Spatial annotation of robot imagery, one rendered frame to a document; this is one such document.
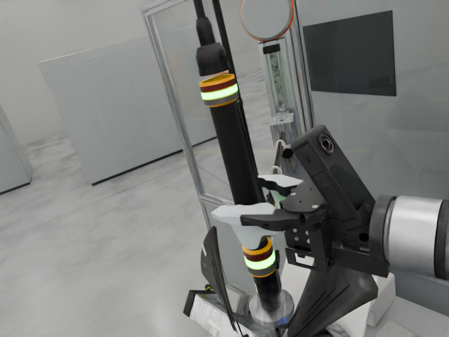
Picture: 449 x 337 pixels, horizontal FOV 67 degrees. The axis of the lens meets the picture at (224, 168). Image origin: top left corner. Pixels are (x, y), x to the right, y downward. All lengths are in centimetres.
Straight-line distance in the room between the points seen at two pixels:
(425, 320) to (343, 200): 103
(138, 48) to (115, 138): 151
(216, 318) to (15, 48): 1184
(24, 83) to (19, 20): 181
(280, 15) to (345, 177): 77
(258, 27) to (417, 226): 84
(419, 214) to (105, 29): 1244
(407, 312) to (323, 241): 101
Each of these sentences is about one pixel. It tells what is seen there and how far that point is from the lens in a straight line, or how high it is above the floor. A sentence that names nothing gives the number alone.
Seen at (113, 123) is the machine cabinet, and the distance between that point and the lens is 589.
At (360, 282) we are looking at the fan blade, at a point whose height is 143.
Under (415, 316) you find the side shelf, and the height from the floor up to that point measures 86.
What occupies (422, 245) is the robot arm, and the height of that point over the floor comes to 165.
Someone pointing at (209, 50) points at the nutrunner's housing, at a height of 185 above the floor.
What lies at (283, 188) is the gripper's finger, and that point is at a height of 166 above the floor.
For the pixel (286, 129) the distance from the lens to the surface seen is 103.
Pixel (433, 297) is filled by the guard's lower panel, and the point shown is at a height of 88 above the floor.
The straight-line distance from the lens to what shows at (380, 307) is 132.
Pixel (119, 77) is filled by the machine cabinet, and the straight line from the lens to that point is 586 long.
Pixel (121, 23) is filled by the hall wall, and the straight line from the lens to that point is 1275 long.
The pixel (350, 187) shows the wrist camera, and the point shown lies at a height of 169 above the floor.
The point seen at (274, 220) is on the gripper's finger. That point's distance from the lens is 38.
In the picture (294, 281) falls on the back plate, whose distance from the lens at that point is 103.
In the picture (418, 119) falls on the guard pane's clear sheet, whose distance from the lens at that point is 110.
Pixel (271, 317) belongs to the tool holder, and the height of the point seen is 146.
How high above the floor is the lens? 187
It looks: 22 degrees down
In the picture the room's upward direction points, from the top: 15 degrees counter-clockwise
